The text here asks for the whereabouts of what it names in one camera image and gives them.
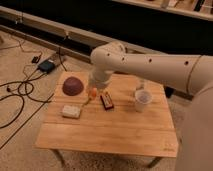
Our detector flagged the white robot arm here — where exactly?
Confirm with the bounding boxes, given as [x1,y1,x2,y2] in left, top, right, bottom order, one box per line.
[88,42,213,171]

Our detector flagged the dark red bowl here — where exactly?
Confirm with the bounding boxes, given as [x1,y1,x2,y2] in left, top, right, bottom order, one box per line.
[62,76,84,96]

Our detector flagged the red black rectangular box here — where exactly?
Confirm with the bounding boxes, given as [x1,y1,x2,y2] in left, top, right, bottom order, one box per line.
[100,92,114,110]

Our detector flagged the wooden table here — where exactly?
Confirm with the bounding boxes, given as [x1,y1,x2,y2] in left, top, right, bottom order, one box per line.
[34,70,180,168]

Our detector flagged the white sponge block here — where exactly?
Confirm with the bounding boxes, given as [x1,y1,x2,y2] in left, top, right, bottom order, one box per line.
[62,105,81,119]

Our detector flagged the black floor cable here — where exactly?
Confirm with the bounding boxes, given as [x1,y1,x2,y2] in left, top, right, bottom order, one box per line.
[0,71,55,130]

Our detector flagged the orange pepper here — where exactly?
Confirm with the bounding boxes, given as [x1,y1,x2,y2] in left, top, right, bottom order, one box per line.
[83,88,97,105]

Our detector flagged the small black adapter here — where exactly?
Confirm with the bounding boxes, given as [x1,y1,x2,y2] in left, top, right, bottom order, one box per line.
[31,56,41,63]

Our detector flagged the white ceramic cup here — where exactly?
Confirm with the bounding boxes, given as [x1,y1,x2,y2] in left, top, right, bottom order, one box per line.
[134,89,152,112]

